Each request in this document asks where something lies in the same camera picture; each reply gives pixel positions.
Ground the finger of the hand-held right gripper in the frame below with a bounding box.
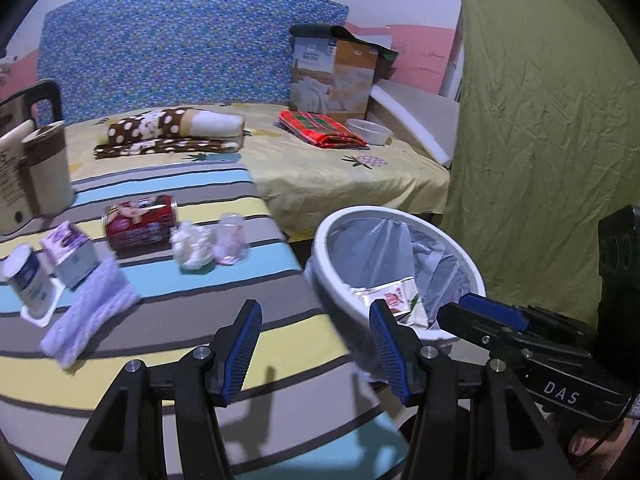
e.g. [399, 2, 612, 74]
[436, 301, 531, 358]
[457, 293, 596, 341]

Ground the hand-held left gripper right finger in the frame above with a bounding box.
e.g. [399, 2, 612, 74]
[368, 299, 576, 480]

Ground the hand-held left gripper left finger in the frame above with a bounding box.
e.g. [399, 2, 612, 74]
[60, 299, 263, 480]

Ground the white snack wrapper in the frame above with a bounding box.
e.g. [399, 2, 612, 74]
[352, 280, 441, 331]

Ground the white trash bin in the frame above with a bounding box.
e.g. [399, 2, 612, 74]
[305, 205, 487, 381]

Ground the clear plastic cup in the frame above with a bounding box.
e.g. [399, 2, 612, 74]
[212, 212, 249, 266]

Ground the white tissue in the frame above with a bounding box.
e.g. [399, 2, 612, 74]
[170, 222, 216, 271]

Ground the clear bin liner bag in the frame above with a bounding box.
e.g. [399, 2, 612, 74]
[327, 212, 476, 333]

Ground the red drink can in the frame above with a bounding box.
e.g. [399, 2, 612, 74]
[102, 195, 180, 252]

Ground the purple foam net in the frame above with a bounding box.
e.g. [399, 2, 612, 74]
[40, 262, 142, 368]

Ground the small purple white carton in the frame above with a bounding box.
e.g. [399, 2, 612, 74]
[42, 222, 98, 291]

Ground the white yogurt cup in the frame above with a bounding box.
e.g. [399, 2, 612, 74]
[0, 243, 63, 328]

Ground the person's right hand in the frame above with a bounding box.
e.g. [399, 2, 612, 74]
[547, 405, 640, 480]

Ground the striped tablecloth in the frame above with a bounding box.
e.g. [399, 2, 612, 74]
[0, 162, 411, 478]

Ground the yellow bed sheet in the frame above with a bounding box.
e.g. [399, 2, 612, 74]
[65, 102, 451, 241]

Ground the green curtain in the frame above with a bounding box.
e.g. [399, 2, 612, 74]
[440, 0, 640, 341]

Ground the white foam board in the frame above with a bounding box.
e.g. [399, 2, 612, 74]
[369, 80, 461, 166]

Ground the white bowl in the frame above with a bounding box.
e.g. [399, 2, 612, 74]
[346, 118, 393, 147]

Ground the red plaid cloth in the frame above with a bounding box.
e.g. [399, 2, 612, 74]
[277, 110, 370, 151]

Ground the brown polka-dot blanket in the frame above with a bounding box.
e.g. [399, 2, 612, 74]
[94, 106, 253, 161]

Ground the beige brown insulated mug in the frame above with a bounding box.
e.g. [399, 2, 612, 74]
[20, 121, 76, 217]

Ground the printed cardboard box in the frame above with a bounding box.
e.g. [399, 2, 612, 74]
[290, 24, 401, 126]

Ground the beige electric kettle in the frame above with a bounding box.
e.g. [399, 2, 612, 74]
[0, 79, 63, 236]

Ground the blue floral headboard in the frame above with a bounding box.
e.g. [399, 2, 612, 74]
[37, 0, 350, 126]

